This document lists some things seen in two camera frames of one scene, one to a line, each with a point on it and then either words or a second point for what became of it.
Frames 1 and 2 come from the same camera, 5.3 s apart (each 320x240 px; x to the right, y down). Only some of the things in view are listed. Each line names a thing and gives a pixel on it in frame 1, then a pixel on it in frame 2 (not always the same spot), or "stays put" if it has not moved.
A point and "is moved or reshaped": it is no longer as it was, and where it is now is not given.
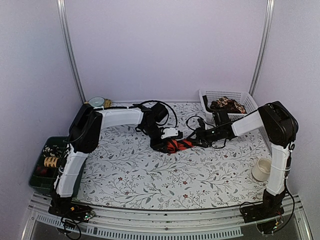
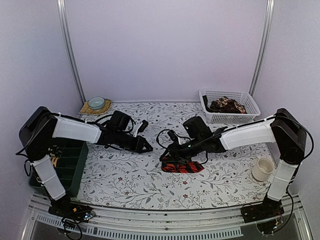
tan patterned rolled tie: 51,161 stays put
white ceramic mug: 261,171 stays put
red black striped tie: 173,146 is moved or reshaped
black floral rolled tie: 52,151 stays put
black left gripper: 157,145 -> 138,147
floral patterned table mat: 125,171 stays put
